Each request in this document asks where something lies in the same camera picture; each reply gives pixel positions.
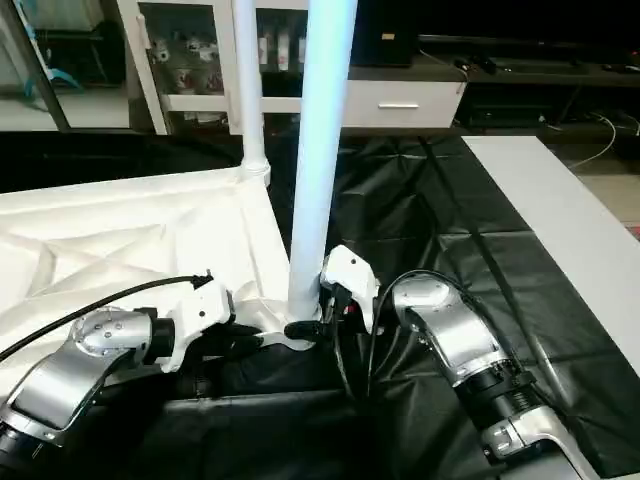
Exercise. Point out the black box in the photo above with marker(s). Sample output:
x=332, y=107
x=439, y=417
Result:
x=385, y=40

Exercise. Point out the black storage unit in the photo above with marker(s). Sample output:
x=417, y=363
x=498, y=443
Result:
x=105, y=55

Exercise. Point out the small red floor item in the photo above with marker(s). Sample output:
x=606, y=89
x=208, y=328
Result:
x=635, y=231

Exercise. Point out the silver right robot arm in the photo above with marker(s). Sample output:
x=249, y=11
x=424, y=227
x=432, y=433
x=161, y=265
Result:
x=450, y=330

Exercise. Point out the white plastic table leg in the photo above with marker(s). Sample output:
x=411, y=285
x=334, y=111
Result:
x=250, y=75
x=320, y=150

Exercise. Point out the black low desk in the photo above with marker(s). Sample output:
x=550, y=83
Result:
x=540, y=75

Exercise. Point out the white drawer cabinet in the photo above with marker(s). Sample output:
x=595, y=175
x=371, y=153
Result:
x=400, y=105

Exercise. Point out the white plastic table top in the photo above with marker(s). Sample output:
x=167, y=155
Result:
x=125, y=225

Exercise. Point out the white flat board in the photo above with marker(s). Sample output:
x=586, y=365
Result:
x=560, y=200

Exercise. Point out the black work mat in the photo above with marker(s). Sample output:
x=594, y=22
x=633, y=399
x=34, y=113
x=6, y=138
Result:
x=450, y=225

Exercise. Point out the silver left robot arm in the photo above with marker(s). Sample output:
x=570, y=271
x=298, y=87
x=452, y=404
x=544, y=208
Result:
x=65, y=365

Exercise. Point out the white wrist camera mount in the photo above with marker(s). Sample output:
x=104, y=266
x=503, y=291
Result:
x=205, y=305
x=355, y=270

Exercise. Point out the grey pole stand blue brackets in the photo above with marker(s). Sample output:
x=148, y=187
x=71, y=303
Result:
x=57, y=100

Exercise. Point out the white glass door cabinet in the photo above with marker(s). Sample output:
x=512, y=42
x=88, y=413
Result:
x=200, y=102

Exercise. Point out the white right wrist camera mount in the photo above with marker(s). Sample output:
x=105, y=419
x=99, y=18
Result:
x=355, y=270

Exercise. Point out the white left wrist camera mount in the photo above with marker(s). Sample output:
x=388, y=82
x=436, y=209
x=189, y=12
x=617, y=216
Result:
x=205, y=305

